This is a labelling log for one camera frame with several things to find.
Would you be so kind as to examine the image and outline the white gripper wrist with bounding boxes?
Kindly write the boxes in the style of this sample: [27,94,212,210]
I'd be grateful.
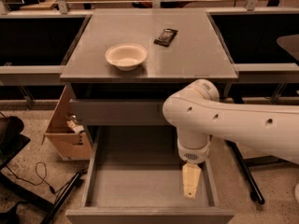
[177,129,211,199]

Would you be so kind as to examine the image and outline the grey drawer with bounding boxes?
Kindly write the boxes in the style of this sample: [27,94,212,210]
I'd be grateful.
[66,126,234,224]
[70,99,168,126]

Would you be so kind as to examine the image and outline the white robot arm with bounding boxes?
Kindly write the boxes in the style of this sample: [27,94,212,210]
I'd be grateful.
[163,79,299,198]

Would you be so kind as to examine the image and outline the grey top drawer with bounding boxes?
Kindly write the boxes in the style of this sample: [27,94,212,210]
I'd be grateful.
[70,99,168,126]

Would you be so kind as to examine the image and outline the grey drawer cabinet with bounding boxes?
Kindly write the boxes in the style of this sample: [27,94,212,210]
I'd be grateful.
[61,8,237,126]

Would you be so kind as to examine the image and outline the cardboard box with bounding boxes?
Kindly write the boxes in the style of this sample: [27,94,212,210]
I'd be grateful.
[45,88,92,161]

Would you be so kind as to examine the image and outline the white item in box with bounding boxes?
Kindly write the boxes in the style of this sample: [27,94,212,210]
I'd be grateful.
[66,115,84,133]

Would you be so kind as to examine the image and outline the white paper bowl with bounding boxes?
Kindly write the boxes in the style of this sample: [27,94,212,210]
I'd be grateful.
[105,43,148,71]

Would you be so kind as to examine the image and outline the black snack packet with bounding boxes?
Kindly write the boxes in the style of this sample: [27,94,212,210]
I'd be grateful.
[154,28,178,47]

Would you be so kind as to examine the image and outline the black stand leg left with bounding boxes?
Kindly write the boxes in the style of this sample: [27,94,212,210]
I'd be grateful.
[0,171,84,224]

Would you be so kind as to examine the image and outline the black cable on floor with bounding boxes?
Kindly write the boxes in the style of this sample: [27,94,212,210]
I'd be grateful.
[5,160,87,203]

